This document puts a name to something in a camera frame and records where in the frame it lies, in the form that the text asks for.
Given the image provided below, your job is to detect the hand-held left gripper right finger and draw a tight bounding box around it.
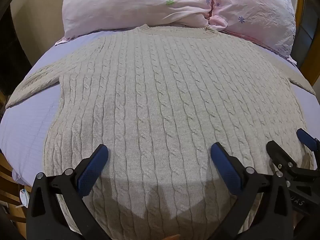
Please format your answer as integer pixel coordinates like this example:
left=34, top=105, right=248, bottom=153
left=210, top=142, right=293, bottom=240

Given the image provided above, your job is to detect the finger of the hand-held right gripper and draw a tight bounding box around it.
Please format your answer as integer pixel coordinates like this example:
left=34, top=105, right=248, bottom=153
left=266, top=140, right=302, bottom=178
left=296, top=128, right=320, bottom=155

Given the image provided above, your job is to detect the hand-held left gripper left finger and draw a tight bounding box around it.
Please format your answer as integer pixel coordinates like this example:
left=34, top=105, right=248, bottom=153
left=26, top=144, right=109, bottom=240

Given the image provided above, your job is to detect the beige cable-knit sweater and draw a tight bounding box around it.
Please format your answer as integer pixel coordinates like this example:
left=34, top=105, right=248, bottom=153
left=5, top=24, right=316, bottom=240

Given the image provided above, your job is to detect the small white plastic object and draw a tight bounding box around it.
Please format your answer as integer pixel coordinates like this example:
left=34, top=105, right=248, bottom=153
left=15, top=189, right=31, bottom=209

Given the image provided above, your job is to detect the lavender bed sheet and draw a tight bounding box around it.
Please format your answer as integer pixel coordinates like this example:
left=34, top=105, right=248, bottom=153
left=0, top=26, right=320, bottom=189

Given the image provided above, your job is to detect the wooden chair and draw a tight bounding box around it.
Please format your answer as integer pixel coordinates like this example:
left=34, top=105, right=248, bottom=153
left=0, top=90, right=28, bottom=239

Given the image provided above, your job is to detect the pink floral pillow with tree print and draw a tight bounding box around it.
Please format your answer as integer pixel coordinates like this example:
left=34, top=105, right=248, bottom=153
left=61, top=0, right=216, bottom=40

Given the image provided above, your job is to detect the wooden bed frame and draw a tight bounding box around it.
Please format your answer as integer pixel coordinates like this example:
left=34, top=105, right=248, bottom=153
left=296, top=0, right=320, bottom=87

